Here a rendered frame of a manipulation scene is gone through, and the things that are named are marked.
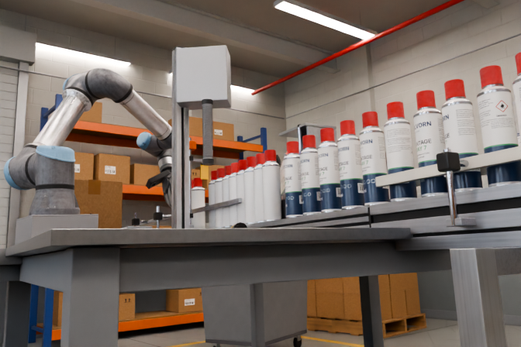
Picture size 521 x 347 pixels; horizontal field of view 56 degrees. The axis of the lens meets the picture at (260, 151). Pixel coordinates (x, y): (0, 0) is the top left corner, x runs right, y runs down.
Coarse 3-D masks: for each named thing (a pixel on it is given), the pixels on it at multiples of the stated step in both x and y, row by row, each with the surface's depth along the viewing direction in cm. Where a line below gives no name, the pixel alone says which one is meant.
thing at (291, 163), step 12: (288, 144) 131; (288, 156) 130; (288, 168) 129; (300, 168) 129; (288, 180) 128; (300, 180) 128; (288, 192) 128; (300, 192) 128; (288, 204) 127; (300, 204) 127; (288, 216) 127
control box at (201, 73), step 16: (192, 48) 164; (208, 48) 163; (224, 48) 163; (176, 64) 163; (192, 64) 162; (208, 64) 162; (224, 64) 161; (176, 80) 162; (192, 80) 161; (208, 80) 161; (224, 80) 160; (176, 96) 161; (192, 96) 160; (208, 96) 160; (224, 96) 159
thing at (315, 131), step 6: (300, 132) 138; (312, 132) 136; (318, 132) 137; (300, 138) 137; (318, 138) 137; (300, 144) 137; (318, 144) 137; (336, 144) 140; (300, 150) 137; (282, 204) 139; (282, 210) 139; (282, 216) 139
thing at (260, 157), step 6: (258, 156) 145; (258, 162) 145; (264, 162) 145; (258, 168) 143; (258, 174) 143; (258, 180) 143; (258, 186) 142; (258, 192) 142; (258, 198) 142; (258, 204) 141; (258, 210) 141; (258, 216) 141
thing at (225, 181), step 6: (228, 168) 162; (228, 174) 162; (222, 180) 163; (228, 180) 161; (222, 186) 162; (228, 186) 160; (228, 192) 160; (228, 198) 159; (228, 210) 159; (228, 216) 158; (228, 222) 158
